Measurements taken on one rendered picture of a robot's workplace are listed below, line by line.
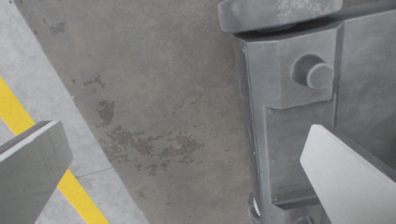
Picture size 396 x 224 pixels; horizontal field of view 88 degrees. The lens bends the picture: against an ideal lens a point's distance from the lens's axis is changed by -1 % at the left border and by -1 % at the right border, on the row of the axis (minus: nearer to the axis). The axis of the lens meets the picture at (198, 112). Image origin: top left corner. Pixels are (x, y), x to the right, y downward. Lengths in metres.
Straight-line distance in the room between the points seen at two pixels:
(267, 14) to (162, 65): 0.28
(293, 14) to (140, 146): 0.50
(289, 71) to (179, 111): 0.32
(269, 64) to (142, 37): 0.30
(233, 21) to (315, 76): 0.15
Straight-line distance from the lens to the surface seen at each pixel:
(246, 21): 0.34
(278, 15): 0.33
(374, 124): 0.53
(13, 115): 0.74
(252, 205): 0.67
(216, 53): 0.52
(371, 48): 0.45
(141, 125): 0.59
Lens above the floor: 0.51
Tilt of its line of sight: 64 degrees down
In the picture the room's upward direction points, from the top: 175 degrees clockwise
